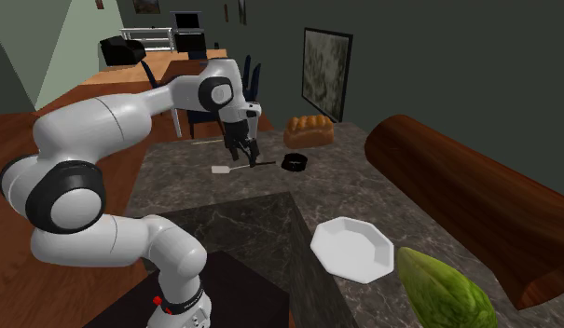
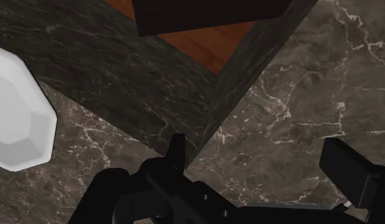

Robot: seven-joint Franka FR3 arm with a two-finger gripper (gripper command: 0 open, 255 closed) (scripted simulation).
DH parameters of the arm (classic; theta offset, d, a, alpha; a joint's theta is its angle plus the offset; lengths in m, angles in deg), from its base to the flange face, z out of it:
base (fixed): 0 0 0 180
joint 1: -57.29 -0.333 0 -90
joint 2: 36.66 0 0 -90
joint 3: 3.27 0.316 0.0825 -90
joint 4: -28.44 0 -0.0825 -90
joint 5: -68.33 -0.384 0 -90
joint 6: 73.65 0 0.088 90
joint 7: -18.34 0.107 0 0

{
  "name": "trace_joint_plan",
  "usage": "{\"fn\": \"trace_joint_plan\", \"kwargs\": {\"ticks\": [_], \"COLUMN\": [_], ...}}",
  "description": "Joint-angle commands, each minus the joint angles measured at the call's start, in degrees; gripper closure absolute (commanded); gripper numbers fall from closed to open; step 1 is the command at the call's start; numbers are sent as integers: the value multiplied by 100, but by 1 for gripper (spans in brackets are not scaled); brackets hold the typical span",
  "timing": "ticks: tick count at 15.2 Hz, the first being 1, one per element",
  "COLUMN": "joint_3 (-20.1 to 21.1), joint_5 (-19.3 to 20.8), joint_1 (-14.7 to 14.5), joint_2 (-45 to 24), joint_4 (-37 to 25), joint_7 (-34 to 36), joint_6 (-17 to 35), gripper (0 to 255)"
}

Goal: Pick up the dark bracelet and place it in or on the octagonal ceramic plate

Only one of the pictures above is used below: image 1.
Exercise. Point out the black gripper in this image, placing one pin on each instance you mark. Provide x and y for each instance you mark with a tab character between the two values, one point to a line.
236	131

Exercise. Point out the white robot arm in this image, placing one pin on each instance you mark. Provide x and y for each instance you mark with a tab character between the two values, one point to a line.
90	122

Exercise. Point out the small black bowl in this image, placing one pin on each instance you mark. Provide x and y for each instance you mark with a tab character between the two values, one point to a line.
294	162

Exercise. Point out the brown bread loaf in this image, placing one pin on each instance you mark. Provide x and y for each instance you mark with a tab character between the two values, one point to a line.
309	131

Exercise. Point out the wooden table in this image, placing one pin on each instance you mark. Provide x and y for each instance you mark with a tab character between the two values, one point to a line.
163	63

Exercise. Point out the black monitor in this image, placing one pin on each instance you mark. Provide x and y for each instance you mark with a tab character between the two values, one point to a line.
189	32

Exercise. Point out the white octagonal plate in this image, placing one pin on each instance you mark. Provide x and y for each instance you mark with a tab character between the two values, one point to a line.
352	250

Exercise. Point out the dark robot stand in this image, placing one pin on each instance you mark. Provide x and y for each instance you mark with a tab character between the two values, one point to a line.
245	300

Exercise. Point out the white shelf rack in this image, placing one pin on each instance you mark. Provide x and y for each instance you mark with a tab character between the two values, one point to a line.
147	38

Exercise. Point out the black armchair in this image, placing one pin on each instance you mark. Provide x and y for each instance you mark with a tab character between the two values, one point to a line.
121	51

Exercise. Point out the brown wooden log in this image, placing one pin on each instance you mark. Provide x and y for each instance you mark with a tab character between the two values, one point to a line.
468	191

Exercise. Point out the green leafy vegetable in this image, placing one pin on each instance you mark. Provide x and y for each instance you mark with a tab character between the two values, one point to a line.
440	295

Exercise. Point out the black framed wall picture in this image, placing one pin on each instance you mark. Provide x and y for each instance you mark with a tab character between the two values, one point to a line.
326	72

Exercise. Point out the small wall picture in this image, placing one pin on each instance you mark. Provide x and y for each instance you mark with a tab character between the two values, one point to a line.
146	6
242	11

